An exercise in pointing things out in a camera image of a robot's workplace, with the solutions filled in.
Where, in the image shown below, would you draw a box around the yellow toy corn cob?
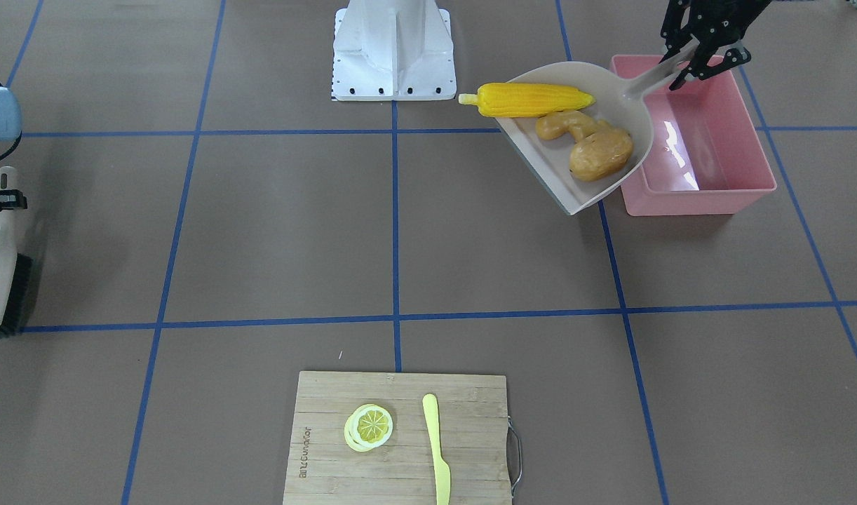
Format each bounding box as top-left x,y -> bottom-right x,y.
457,82 -> 596,118

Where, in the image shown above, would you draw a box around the beige plastic dustpan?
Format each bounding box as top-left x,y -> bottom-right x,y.
493,42 -> 703,216

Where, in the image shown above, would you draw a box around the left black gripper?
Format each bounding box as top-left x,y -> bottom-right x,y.
660,1 -> 755,90

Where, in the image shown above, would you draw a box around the bamboo cutting board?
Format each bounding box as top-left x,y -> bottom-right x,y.
281,371 -> 513,504

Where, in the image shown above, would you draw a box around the white brush with dark bristles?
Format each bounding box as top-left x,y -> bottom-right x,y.
0,166 -> 33,338

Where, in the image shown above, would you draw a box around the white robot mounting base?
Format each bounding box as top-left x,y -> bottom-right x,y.
330,1 -> 457,102

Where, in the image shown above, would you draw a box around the brown toy potato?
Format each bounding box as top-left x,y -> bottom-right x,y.
569,128 -> 634,182

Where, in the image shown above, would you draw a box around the yellow plastic knife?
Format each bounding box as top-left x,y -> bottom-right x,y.
422,393 -> 452,504

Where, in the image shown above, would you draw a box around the yellow toy lemon slices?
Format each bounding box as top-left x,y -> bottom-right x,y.
342,405 -> 394,452

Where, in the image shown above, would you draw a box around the pink plastic bin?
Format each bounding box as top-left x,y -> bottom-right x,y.
621,72 -> 777,217

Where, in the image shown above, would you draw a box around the brown toy ginger root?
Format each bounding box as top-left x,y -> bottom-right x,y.
535,111 -> 612,142

